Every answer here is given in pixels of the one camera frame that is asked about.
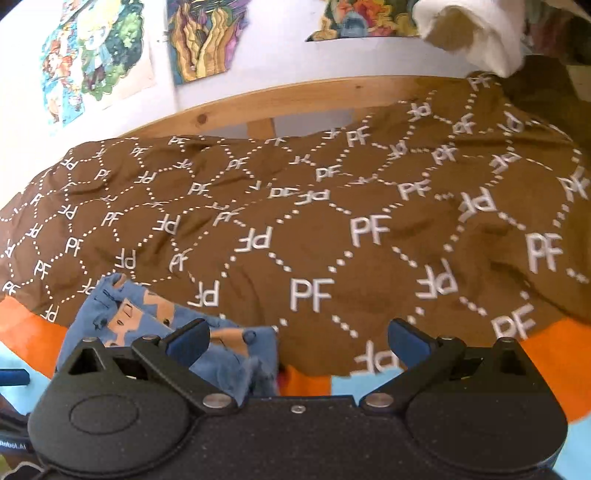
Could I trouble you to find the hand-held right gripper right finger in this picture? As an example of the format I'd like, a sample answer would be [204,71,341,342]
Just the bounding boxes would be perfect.
[359,318,540,413]

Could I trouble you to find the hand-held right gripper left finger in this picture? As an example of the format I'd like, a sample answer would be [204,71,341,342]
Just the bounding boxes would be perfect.
[55,318,239,413]

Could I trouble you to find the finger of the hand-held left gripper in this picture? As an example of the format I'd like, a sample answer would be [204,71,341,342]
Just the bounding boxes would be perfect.
[0,368,30,387]

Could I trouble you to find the blue pants with peach print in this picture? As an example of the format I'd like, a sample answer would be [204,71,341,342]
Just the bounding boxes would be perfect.
[55,272,280,403]

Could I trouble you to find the orange and light blue bedsheet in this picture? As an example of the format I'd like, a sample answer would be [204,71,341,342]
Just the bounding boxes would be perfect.
[0,295,591,467]

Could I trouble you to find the brown patterned blanket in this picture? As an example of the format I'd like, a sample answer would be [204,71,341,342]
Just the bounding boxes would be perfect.
[0,71,591,378]

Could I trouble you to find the white cloth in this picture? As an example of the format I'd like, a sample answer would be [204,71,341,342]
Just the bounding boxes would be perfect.
[411,0,526,78]

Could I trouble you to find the wooden bed frame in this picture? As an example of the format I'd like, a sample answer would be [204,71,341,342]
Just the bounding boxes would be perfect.
[115,74,469,139]

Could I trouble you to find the colourful cartoon wall poster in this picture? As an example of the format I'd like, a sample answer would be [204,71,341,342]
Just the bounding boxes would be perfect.
[305,0,422,43]
[39,0,157,129]
[166,0,251,86]

